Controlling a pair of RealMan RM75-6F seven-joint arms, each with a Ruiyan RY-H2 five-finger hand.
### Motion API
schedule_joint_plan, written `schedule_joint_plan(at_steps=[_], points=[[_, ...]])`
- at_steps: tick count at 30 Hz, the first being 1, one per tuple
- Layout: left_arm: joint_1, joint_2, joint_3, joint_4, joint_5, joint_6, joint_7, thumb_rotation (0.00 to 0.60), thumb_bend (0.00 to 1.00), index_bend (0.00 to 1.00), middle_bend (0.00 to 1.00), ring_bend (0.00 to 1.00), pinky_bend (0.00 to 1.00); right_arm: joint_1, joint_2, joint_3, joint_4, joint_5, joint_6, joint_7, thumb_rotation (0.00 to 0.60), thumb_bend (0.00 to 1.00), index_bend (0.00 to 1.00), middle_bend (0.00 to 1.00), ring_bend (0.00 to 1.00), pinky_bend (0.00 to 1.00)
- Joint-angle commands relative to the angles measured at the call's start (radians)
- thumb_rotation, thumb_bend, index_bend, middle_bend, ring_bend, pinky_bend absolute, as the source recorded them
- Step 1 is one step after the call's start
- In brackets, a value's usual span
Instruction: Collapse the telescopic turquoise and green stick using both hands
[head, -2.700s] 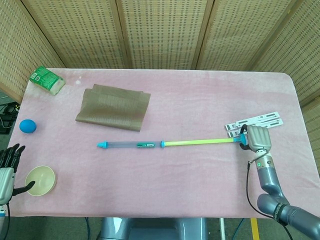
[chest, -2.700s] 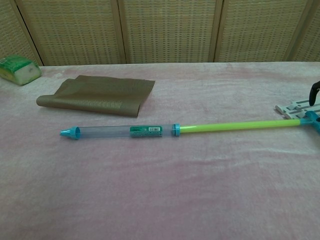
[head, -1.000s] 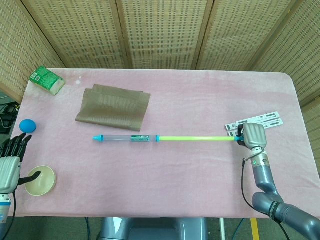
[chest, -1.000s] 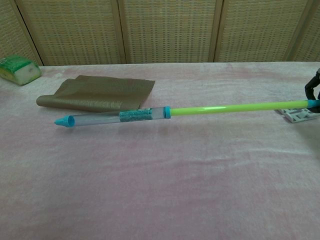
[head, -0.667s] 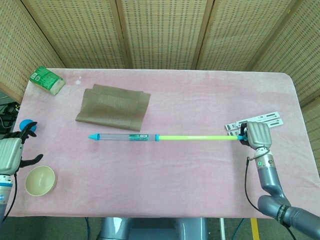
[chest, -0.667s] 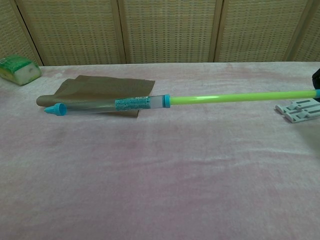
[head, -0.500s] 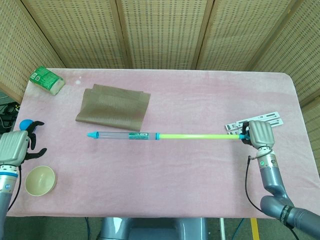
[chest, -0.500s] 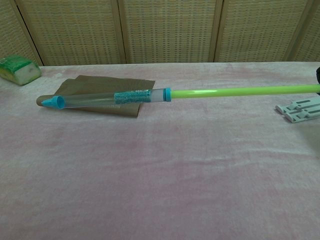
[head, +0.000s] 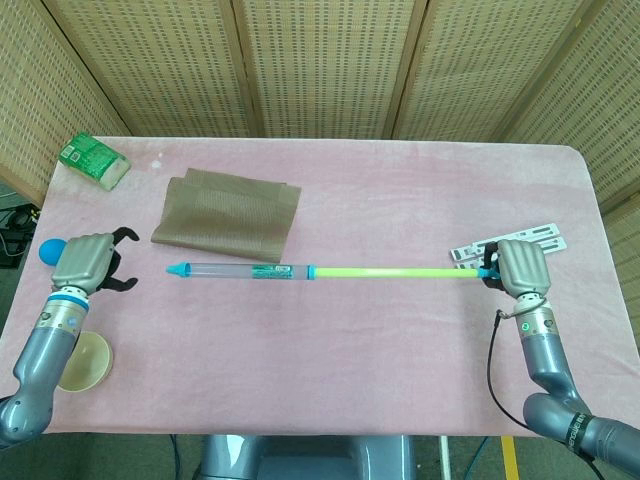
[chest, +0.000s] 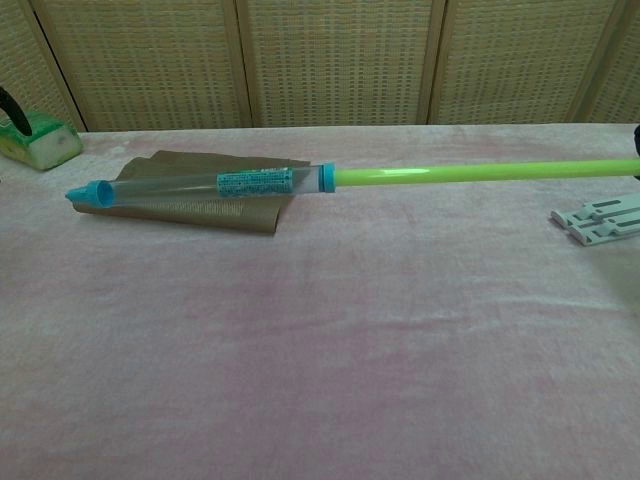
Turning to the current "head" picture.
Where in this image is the black floor equipment with cables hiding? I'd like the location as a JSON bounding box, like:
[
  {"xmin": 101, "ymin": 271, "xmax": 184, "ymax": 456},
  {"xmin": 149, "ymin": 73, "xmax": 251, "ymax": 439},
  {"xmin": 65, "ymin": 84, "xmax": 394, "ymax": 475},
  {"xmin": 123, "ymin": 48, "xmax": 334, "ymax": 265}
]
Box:
[{"xmin": 0, "ymin": 202, "xmax": 41, "ymax": 269}]

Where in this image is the green tissue pack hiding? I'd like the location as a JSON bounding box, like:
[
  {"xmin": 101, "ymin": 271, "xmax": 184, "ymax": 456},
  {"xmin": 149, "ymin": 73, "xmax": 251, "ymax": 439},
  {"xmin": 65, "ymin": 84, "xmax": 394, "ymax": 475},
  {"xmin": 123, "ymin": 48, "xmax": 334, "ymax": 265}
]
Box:
[{"xmin": 58, "ymin": 131, "xmax": 132, "ymax": 192}]

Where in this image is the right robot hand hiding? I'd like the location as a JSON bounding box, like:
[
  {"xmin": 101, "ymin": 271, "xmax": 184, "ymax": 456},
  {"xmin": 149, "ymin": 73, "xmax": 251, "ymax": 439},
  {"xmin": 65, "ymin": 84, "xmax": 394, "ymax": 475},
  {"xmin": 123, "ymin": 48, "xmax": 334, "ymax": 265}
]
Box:
[{"xmin": 478, "ymin": 238, "xmax": 551, "ymax": 297}]

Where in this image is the blue ball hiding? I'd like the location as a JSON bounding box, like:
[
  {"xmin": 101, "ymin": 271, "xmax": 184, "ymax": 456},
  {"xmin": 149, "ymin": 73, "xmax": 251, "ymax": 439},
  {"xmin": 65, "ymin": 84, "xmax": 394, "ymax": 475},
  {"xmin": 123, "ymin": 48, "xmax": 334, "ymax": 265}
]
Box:
[{"xmin": 39, "ymin": 238, "xmax": 67, "ymax": 267}]

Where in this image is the brown folded cloth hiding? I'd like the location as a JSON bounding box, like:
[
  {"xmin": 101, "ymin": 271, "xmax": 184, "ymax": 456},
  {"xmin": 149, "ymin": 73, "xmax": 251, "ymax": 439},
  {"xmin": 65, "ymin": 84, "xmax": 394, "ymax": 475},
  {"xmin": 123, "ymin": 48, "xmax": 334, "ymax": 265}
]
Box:
[{"xmin": 150, "ymin": 167, "xmax": 303, "ymax": 265}]

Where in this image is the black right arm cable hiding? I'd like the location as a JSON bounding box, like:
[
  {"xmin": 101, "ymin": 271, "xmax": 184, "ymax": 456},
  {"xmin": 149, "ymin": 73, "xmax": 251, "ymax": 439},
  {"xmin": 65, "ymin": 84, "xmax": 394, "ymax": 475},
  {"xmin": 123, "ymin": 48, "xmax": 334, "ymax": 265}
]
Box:
[{"xmin": 486, "ymin": 308, "xmax": 604, "ymax": 480}]

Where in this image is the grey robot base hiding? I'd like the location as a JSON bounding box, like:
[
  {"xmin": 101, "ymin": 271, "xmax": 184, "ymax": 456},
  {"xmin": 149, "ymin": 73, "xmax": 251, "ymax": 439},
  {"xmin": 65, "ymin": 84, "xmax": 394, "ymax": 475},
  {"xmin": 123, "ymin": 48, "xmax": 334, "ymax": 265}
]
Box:
[{"xmin": 197, "ymin": 433, "xmax": 416, "ymax": 480}]

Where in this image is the white folding stand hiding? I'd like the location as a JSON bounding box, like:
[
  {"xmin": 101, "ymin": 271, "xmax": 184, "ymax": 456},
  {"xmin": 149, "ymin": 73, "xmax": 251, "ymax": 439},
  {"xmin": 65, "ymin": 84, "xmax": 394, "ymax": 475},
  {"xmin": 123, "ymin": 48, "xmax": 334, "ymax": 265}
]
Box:
[{"xmin": 448, "ymin": 222, "xmax": 568, "ymax": 264}]

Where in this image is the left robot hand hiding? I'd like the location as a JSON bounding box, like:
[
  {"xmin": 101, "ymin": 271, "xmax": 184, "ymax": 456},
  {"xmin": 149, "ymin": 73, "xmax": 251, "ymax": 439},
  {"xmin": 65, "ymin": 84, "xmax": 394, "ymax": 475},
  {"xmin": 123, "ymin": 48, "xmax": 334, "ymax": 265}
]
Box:
[{"xmin": 49, "ymin": 226, "xmax": 141, "ymax": 297}]

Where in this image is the clear syringe barrel blue tip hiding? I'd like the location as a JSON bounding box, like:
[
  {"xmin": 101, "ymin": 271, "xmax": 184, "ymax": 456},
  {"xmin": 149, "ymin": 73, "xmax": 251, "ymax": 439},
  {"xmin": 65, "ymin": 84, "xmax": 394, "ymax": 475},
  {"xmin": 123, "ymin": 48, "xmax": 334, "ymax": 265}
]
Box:
[{"xmin": 165, "ymin": 259, "xmax": 319, "ymax": 282}]

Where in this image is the bamboo folding screen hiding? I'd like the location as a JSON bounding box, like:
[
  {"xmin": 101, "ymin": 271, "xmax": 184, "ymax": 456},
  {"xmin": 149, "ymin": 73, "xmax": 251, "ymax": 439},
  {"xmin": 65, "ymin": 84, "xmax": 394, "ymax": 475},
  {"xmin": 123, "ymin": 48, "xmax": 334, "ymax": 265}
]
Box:
[{"xmin": 0, "ymin": 0, "xmax": 640, "ymax": 351}]

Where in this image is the pink tablecloth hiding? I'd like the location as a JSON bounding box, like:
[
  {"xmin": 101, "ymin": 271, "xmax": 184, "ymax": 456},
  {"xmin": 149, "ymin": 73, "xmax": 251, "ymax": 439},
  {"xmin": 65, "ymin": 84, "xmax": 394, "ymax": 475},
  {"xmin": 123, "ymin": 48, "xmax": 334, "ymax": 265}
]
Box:
[{"xmin": 0, "ymin": 135, "xmax": 640, "ymax": 454}]

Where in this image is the beige bowl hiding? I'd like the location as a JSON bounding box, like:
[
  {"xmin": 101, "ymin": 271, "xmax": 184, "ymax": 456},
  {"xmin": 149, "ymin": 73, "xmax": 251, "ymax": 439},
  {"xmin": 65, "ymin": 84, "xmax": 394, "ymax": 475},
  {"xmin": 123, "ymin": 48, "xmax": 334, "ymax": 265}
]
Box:
[{"xmin": 58, "ymin": 330, "xmax": 114, "ymax": 394}]

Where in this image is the blue floor cable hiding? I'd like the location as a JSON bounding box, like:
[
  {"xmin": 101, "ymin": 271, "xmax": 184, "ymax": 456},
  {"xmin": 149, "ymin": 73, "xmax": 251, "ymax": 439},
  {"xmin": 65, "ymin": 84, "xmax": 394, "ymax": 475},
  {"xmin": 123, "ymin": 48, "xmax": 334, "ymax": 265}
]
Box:
[
  {"xmin": 472, "ymin": 435, "xmax": 490, "ymax": 480},
  {"xmin": 168, "ymin": 433, "xmax": 183, "ymax": 480}
]

